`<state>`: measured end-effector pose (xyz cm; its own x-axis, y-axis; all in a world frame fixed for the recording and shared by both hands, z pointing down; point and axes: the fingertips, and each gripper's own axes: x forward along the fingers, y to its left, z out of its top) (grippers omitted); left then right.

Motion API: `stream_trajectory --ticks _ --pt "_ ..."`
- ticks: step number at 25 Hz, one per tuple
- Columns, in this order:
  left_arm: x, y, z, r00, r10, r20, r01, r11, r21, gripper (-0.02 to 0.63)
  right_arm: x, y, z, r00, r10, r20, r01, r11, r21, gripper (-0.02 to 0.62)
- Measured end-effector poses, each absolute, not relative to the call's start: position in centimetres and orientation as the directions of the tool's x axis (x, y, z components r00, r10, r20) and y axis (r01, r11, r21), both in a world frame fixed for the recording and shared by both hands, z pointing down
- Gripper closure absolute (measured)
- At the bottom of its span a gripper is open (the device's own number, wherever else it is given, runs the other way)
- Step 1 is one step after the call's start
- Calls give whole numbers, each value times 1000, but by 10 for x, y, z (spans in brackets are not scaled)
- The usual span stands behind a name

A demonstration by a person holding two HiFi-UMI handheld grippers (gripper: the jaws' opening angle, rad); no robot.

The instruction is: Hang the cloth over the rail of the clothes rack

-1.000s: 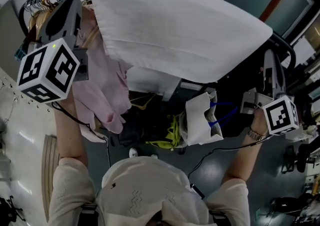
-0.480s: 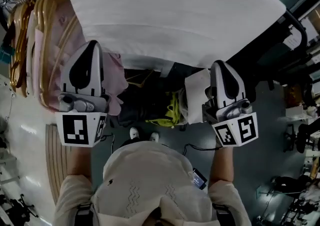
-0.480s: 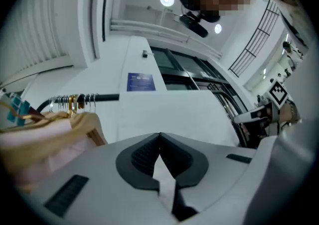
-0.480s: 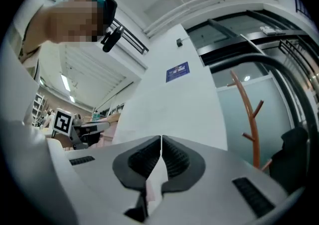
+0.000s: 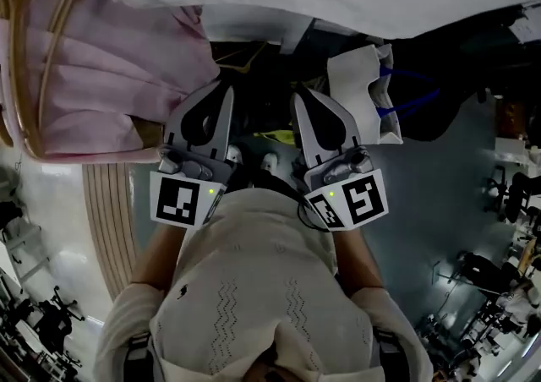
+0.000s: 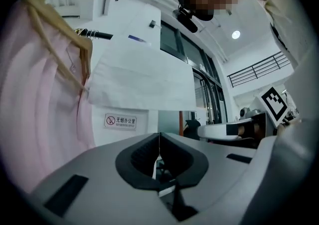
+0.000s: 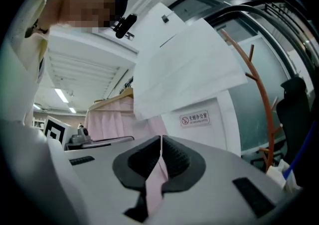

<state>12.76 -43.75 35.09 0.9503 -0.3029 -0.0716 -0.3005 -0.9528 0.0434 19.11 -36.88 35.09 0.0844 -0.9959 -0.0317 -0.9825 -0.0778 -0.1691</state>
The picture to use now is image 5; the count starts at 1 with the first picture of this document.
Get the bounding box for grey harness strap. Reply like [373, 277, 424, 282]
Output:
[123, 330, 152, 382]
[373, 328, 407, 382]

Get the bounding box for black trousers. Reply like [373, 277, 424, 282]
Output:
[229, 159, 298, 200]

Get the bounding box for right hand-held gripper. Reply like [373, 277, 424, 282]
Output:
[289, 87, 391, 232]

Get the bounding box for person's right forearm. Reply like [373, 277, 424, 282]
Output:
[328, 226, 386, 300]

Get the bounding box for wooden floor step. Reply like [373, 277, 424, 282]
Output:
[81, 161, 139, 302]

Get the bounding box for pink hanging garment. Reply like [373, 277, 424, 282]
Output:
[0, 0, 221, 162]

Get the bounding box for wooden clothes hanger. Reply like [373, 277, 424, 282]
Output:
[0, 0, 44, 161]
[36, 0, 93, 158]

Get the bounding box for white knit sweater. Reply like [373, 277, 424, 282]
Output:
[94, 187, 435, 382]

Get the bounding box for yellow green strap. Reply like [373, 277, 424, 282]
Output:
[252, 128, 298, 148]

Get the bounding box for person's right white shoe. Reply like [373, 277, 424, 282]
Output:
[259, 151, 281, 172]

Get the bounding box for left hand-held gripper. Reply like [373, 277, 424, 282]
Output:
[149, 79, 237, 231]

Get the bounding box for white hanging sheet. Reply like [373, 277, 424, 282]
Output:
[201, 3, 317, 57]

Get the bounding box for white bag with blue handles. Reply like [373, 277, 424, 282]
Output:
[326, 43, 441, 146]

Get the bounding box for black office chair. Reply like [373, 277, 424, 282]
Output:
[484, 163, 541, 226]
[391, 2, 533, 143]
[36, 286, 86, 357]

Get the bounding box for person's left forearm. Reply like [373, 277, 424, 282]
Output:
[129, 221, 196, 296]

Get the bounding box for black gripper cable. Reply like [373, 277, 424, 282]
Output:
[294, 191, 323, 230]

